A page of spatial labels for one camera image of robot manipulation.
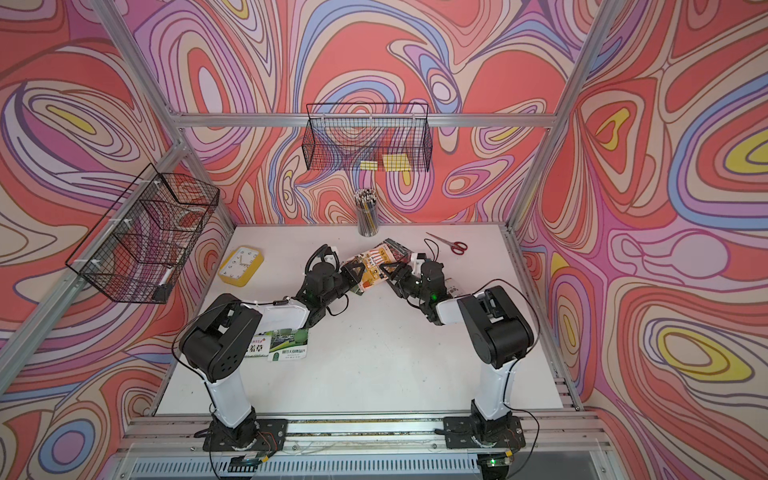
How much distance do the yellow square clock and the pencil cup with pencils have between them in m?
0.40

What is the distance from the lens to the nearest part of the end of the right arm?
762 mm

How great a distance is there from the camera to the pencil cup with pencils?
1.06 m

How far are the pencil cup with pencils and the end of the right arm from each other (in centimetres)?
30

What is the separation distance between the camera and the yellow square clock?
1037mm

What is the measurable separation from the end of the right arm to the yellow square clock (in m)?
0.52
